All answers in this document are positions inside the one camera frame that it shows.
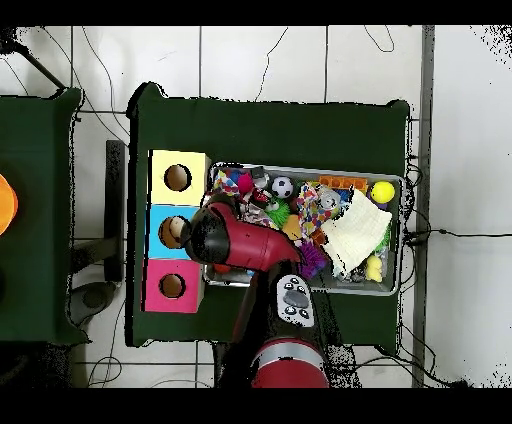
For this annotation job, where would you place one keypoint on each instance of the large polka dot cloth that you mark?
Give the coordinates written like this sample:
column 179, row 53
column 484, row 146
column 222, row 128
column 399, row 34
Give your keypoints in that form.
column 312, row 206

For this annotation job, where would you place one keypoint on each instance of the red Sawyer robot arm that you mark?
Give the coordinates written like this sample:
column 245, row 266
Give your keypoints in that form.
column 256, row 244

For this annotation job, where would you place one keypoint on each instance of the wooden box with three holes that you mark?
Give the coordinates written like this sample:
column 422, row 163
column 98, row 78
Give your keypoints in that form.
column 160, row 240

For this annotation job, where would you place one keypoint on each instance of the shallow clear bin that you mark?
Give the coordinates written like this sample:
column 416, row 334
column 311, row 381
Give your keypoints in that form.
column 352, row 286

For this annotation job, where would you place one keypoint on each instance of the green fuzzy toy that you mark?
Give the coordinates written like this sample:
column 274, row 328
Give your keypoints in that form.
column 278, row 214

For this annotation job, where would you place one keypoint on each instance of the black and white soccer ball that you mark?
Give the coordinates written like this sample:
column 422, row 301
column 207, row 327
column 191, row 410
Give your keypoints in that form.
column 282, row 187

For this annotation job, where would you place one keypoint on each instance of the purple spiky ball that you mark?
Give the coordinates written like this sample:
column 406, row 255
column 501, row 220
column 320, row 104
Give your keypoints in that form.
column 314, row 258

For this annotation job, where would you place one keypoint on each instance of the crushed silver can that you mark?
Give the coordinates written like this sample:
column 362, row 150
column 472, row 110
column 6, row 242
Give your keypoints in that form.
column 329, row 198

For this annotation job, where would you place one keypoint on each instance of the cream muslin cloth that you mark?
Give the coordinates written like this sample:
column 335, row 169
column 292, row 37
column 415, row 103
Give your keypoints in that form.
column 356, row 232

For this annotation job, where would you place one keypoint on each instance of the yellow ball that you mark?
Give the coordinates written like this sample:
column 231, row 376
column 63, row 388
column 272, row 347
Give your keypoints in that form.
column 382, row 192

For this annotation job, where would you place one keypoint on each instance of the yellow rubber duck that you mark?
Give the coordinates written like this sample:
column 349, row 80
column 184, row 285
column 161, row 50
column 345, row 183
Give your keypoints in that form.
column 374, row 269

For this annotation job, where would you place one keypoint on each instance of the black flat panel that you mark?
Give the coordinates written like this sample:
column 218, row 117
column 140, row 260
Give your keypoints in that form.
column 115, row 208

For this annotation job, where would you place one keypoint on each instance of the grey floor stand base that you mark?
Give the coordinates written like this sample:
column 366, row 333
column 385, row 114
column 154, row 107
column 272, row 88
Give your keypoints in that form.
column 92, row 298

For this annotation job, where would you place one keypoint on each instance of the green covered side table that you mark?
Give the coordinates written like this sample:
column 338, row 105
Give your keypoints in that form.
column 40, row 240

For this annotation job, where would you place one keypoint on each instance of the orange round object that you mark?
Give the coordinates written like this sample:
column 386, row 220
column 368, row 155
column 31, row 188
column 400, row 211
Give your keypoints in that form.
column 6, row 204

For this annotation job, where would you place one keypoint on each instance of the black tripod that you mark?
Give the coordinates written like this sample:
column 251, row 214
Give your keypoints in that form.
column 8, row 40

